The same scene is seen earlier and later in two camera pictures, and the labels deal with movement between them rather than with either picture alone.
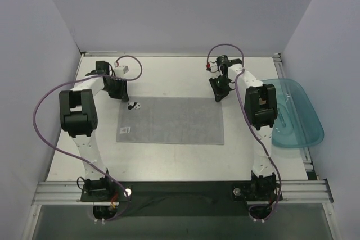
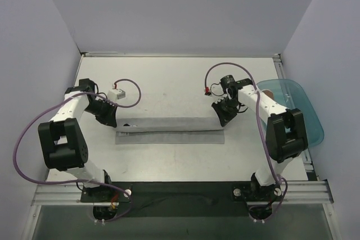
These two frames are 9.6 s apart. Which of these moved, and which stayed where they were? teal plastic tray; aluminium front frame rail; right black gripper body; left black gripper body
Moved: right black gripper body; left black gripper body
Stayed: teal plastic tray; aluminium front frame rail
